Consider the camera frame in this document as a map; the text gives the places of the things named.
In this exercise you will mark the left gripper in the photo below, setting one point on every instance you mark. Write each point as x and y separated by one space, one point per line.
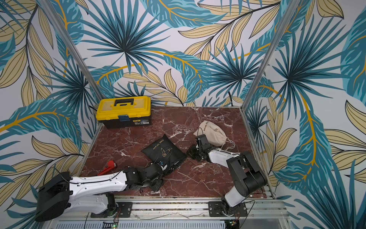
158 185

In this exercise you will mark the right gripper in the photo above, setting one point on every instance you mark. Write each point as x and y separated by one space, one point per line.
197 151

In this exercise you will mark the beige drawstring dryer bag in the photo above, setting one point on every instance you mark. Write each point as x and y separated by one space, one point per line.
215 135

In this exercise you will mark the black drawstring dryer bag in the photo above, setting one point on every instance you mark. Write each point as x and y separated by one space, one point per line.
164 150

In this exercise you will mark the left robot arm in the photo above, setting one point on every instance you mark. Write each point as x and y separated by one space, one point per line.
65 193

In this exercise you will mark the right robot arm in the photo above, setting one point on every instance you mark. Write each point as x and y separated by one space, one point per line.
245 172

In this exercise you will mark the red black hand tool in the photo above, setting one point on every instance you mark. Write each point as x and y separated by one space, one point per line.
110 166

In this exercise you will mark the yellow black toolbox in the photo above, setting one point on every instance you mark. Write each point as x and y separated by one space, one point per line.
125 112

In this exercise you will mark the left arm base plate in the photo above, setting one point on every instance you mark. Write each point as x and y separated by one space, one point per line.
119 210

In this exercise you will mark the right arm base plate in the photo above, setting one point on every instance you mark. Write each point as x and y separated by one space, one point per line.
222 209

